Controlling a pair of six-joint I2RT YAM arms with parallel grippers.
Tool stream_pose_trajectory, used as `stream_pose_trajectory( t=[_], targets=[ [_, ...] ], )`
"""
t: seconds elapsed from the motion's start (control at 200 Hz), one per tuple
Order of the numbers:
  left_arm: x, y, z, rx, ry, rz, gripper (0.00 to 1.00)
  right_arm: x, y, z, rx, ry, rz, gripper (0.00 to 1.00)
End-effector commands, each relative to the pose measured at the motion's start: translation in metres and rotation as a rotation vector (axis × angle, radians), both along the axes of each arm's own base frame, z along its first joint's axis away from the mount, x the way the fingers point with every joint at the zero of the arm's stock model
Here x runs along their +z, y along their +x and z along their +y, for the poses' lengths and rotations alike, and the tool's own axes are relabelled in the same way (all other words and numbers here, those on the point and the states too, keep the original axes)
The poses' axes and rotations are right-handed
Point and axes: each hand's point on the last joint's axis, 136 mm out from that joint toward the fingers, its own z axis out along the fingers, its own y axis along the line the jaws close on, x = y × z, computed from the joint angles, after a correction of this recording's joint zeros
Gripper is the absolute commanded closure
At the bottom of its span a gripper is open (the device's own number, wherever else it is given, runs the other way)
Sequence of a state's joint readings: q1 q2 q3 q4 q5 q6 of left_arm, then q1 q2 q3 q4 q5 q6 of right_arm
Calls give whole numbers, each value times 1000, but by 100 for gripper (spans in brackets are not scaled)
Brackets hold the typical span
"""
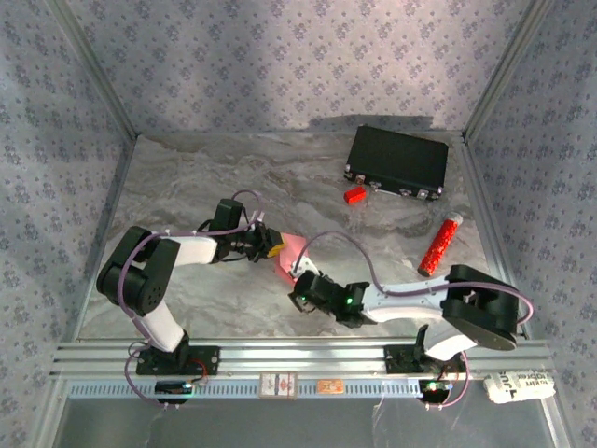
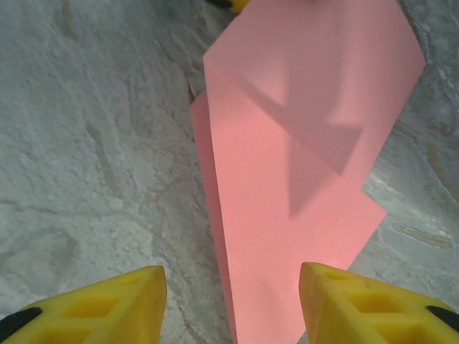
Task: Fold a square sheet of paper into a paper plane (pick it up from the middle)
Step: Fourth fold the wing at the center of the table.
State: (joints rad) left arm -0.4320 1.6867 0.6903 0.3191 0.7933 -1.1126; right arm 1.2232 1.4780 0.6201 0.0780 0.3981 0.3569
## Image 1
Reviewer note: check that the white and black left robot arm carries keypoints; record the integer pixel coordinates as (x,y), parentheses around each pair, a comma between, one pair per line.
(140,289)

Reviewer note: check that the pink paper sheet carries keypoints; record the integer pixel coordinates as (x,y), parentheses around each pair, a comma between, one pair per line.
(291,249)

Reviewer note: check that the black hard case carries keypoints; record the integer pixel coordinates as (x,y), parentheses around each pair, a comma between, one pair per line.
(396,158)

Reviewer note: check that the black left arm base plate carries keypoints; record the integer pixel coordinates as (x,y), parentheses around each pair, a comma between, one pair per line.
(205,359)

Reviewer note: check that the white printed label card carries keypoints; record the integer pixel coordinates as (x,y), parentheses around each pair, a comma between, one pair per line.
(278,386)

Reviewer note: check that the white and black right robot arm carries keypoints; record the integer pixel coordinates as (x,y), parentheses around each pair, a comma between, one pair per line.
(406,298)

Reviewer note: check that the small red block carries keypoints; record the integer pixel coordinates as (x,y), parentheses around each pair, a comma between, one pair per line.
(354,195)

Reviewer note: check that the aluminium frame post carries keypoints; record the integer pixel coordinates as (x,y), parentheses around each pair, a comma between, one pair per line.
(504,70)

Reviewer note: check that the white crumpled packet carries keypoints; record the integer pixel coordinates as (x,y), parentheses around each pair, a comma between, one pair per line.
(517,387)

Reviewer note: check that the orange label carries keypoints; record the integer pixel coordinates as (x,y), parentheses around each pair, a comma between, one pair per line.
(330,386)

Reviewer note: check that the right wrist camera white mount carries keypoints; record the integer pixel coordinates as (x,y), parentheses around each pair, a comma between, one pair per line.
(303,268)

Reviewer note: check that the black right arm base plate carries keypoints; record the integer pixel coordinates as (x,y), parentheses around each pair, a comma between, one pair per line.
(396,359)

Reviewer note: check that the long aluminium mounting rail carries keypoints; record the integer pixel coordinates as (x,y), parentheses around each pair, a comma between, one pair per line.
(303,357)

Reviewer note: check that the aluminium table edge rail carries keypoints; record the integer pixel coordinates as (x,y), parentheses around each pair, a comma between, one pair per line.
(103,233)
(495,233)

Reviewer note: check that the red cylinder with white cap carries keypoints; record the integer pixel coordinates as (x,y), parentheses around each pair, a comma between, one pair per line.
(440,245)

